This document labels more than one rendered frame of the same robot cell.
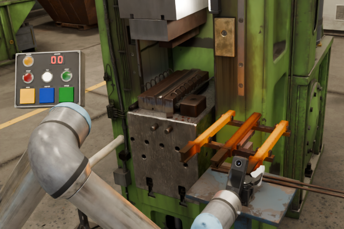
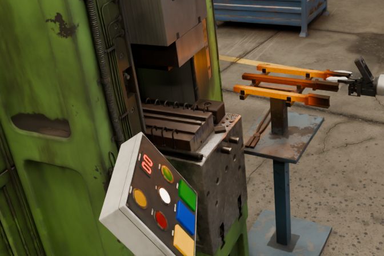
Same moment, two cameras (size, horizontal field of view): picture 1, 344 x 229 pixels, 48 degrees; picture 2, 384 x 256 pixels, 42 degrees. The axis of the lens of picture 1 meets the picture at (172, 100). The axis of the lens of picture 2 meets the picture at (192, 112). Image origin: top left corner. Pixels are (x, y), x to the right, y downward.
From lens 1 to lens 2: 2.46 m
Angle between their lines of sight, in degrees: 79
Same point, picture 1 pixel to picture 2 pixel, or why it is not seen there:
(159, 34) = (199, 42)
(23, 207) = not seen: outside the picture
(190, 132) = (239, 127)
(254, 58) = (210, 35)
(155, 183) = (225, 223)
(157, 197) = (227, 238)
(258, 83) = (215, 57)
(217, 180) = (270, 144)
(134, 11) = (179, 27)
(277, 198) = (292, 116)
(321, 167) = not seen: hidden behind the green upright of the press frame
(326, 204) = not seen: hidden behind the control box
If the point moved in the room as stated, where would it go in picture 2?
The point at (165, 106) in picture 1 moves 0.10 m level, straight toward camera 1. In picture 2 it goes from (208, 127) to (234, 123)
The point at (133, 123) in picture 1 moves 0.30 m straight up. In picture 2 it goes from (208, 170) to (199, 98)
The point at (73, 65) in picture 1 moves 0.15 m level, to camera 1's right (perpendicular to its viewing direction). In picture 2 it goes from (156, 155) to (156, 130)
